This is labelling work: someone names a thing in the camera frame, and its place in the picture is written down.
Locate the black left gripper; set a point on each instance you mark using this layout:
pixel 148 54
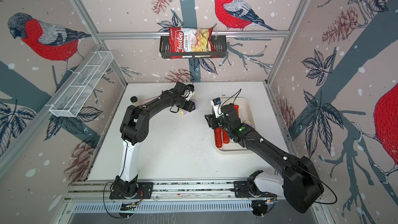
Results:
pixel 190 107

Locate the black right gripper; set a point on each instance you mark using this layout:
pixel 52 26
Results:
pixel 211 121

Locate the red flashlight white head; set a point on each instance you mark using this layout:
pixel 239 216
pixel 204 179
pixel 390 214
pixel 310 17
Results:
pixel 236 107

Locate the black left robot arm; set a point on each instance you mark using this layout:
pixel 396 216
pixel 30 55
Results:
pixel 135 128

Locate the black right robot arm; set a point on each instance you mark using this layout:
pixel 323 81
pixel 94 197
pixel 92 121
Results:
pixel 301 183

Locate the cream plastic storage tray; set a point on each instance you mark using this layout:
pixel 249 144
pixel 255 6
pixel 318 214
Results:
pixel 245 116

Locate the black-top pepper grinder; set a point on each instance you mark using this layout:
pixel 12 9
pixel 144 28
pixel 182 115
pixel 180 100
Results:
pixel 191 88

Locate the small glass spice bottle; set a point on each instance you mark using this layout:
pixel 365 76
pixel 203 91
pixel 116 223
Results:
pixel 134 100

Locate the red cassava chips bag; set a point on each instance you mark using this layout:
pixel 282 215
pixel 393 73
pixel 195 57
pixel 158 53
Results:
pixel 183 40

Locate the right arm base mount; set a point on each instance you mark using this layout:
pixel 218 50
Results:
pixel 248 189

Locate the black wall basket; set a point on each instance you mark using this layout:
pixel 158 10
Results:
pixel 219 43

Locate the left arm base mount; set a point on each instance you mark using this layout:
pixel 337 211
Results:
pixel 124 190

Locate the white wire mesh shelf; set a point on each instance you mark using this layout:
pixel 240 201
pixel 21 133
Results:
pixel 83 83

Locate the aluminium front rail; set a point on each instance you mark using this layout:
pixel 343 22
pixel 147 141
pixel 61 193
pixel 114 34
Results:
pixel 178 190

